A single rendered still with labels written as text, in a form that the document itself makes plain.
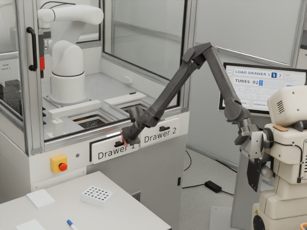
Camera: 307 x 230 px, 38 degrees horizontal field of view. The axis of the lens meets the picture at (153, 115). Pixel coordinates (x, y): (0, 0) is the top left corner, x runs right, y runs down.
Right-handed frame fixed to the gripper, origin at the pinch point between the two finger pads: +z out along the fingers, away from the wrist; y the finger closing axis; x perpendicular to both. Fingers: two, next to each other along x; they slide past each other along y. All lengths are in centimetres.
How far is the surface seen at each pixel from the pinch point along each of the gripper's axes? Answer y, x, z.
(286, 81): -3, -102, -34
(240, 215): -55, -92, 49
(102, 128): 10.3, 9.8, -3.1
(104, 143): 2.9, 10.6, 0.5
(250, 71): 13, -89, -26
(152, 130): 4.0, -22.6, 2.2
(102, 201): -26.6, 29.5, -6.4
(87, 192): -18.9, 31.2, -0.5
